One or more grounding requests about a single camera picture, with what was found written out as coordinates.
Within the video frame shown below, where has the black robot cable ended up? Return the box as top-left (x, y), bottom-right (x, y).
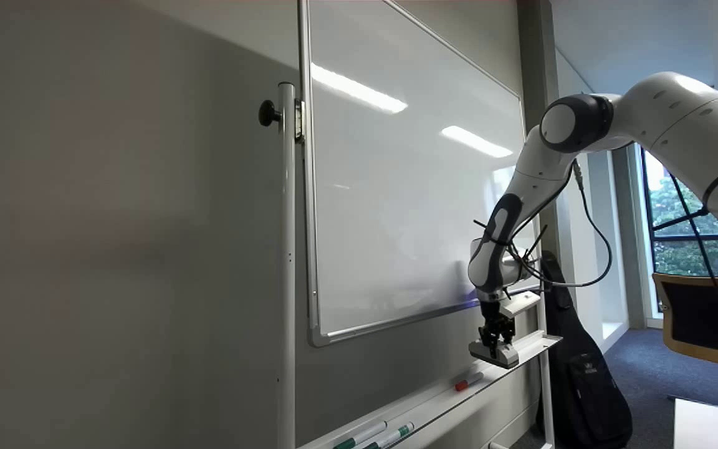
top-left (472, 156), bottom-right (617, 295)

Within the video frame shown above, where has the green whiteboard marker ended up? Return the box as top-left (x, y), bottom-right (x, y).
top-left (365, 423), bottom-right (415, 449)
top-left (332, 418), bottom-right (388, 449)

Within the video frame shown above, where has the black guitar bag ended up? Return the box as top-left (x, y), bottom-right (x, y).
top-left (542, 251), bottom-right (633, 449)

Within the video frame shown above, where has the red whiteboard marker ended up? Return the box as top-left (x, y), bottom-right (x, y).
top-left (452, 371), bottom-right (483, 391)

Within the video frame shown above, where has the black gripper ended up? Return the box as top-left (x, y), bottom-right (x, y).
top-left (478, 288), bottom-right (514, 346)

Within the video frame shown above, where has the white whiteboard stand post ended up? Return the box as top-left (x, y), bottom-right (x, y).
top-left (276, 83), bottom-right (296, 449)

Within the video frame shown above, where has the whiteboard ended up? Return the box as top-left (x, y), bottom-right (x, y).
top-left (299, 0), bottom-right (524, 343)

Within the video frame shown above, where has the wooden chair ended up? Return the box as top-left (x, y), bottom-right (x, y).
top-left (654, 275), bottom-right (718, 365)

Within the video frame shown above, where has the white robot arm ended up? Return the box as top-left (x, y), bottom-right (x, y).
top-left (469, 71), bottom-right (718, 360)

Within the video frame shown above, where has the whiteboard marker tray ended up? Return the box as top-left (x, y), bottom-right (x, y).
top-left (299, 332), bottom-right (559, 449)

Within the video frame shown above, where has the black stand knob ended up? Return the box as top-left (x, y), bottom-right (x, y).
top-left (256, 100), bottom-right (281, 126)

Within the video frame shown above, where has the grey whiteboard eraser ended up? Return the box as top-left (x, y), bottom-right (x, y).
top-left (469, 341), bottom-right (519, 368)

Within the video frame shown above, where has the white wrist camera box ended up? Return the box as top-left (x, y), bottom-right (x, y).
top-left (503, 288), bottom-right (542, 316)

